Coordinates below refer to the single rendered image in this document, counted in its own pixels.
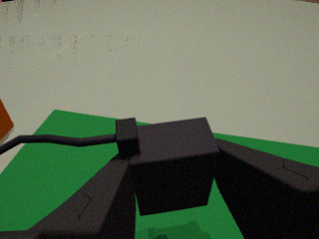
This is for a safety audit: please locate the green circuit board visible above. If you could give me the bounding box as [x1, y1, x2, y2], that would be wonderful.
[0, 111, 319, 239]

